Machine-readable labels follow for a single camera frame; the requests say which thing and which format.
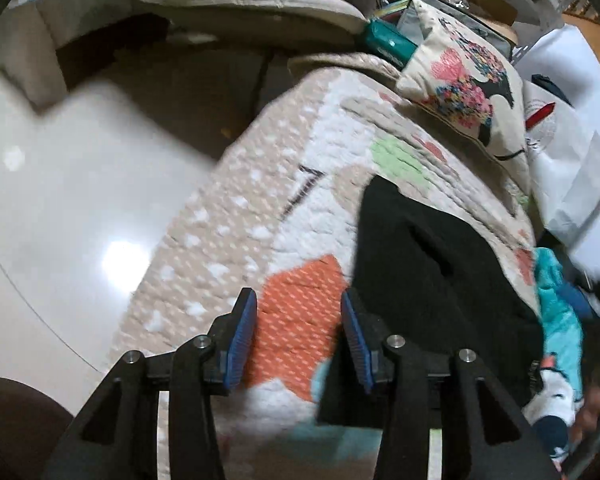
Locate beige sofa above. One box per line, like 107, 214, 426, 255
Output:
0, 0, 181, 111

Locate teal box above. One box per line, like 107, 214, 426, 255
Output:
357, 19, 423, 68

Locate dark brown round object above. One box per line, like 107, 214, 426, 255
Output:
0, 377, 76, 480

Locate black pants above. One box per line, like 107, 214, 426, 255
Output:
316, 176, 546, 431

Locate printed cushion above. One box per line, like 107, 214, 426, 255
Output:
396, 0, 531, 196

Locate teal printed cloth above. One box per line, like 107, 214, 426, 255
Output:
522, 247, 588, 456

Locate beige padded cushion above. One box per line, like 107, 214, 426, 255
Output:
112, 0, 370, 46

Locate patterned quilted blanket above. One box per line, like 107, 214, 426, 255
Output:
107, 52, 541, 480

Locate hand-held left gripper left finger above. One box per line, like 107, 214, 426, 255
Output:
41, 287, 258, 480

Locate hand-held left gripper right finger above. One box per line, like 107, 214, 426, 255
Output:
341, 287, 561, 480

